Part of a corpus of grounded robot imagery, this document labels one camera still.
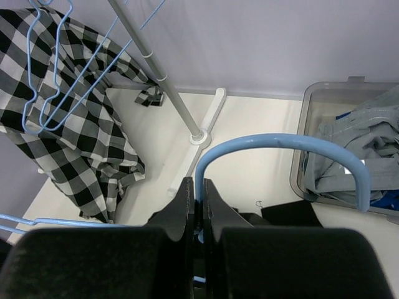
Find clear grey plastic bin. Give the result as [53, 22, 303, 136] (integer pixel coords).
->
[291, 77, 398, 222]

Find white clothes rack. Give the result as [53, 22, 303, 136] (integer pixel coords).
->
[107, 0, 227, 196]

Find blue plaid shirt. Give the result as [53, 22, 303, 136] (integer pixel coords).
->
[333, 108, 398, 211]

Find light blue hanger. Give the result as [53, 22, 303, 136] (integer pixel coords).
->
[39, 0, 166, 131]
[0, 133, 372, 281]
[22, 1, 74, 135]

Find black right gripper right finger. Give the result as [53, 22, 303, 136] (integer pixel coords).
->
[203, 180, 393, 298]

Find black white checked shirt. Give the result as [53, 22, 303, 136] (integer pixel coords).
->
[1, 7, 163, 224]

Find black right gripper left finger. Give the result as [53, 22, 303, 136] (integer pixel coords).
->
[1, 178, 195, 298]

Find grey shirt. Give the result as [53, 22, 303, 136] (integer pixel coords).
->
[303, 87, 398, 205]

